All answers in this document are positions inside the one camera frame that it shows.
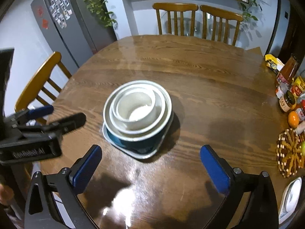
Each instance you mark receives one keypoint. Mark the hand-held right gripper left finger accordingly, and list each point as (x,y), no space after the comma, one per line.
(85,169)

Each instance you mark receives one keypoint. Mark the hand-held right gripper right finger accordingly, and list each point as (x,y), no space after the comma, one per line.
(214,169)

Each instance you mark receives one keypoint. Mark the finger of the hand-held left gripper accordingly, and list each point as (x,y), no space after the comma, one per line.
(40,112)
(71,122)

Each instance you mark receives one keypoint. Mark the large white bowl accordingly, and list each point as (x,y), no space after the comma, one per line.
(135,137)

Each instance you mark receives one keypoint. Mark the light grey square plate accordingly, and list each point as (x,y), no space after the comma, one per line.
(145,157)

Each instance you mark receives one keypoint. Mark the small white bowl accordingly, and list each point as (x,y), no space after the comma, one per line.
(135,109)

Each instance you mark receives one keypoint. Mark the medium white bowl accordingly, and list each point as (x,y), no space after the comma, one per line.
(160,114)

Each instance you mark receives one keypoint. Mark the wooden chair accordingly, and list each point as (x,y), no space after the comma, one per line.
(175,6)
(221,12)
(40,74)

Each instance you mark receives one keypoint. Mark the woven wooden trivet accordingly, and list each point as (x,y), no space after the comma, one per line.
(289,155)

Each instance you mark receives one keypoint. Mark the white oval dish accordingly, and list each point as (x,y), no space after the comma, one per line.
(290,195)

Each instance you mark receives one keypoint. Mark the grey refrigerator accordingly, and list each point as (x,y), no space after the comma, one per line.
(71,28)

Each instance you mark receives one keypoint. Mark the green apple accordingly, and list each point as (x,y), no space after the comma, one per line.
(302,148)

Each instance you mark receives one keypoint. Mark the orange fruit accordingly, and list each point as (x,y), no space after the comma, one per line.
(293,119)

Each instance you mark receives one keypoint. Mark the dark lid jar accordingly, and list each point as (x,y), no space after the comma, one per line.
(287,101)

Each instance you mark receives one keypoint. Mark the small red white jar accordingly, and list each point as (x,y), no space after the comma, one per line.
(282,90)

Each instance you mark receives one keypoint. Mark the group of fridge magnets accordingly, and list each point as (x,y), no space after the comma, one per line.
(59,4)

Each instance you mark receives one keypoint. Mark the yellow labelled jar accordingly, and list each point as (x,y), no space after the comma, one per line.
(299,85)

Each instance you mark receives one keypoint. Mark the yellow snack packet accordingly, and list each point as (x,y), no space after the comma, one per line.
(274,63)

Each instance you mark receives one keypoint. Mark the orange sauce bottle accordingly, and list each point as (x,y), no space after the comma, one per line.
(288,71)

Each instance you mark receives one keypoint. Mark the green trailing plant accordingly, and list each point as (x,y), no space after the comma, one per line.
(95,2)

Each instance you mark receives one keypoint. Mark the small leafy plant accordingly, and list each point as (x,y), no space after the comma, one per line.
(247,12)

